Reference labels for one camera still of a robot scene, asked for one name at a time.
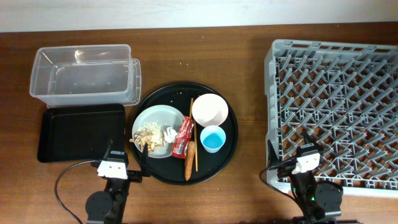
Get black rectangular tray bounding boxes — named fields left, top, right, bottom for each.
left=37, top=104, right=125, bottom=163

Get grey plate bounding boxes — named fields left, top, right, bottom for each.
left=131, top=105, right=184, bottom=159

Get clear plastic waste bin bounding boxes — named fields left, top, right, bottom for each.
left=29, top=44, right=142, bottom=107

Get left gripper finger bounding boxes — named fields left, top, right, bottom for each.
left=103, top=139, right=113, bottom=161
left=140, top=143, right=150, bottom=177

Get rice and mushroom scraps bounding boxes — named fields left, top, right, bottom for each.
left=129, top=121, right=166, bottom=152

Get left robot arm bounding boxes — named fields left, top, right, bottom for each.
left=85, top=141, right=150, bottom=223

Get red snack wrapper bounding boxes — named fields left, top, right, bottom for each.
left=172, top=116, right=193, bottom=159

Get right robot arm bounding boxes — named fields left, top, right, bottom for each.
left=263, top=133, right=343, bottom=223

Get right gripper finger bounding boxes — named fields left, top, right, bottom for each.
left=303, top=133, right=323, bottom=152
left=267, top=139, right=279, bottom=167

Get orange carrot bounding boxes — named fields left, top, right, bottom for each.
left=185, top=141, right=195, bottom=181

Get pink bowl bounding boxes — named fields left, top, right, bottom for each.
left=192, top=93, right=229, bottom=127

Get grey dishwasher rack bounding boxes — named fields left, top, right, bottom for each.
left=264, top=39, right=397, bottom=198

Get white tissue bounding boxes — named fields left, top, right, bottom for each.
left=164, top=127, right=178, bottom=143

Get round black serving tray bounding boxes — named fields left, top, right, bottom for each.
left=130, top=82, right=239, bottom=185

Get blue cup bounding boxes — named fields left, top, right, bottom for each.
left=200, top=126, right=226, bottom=153

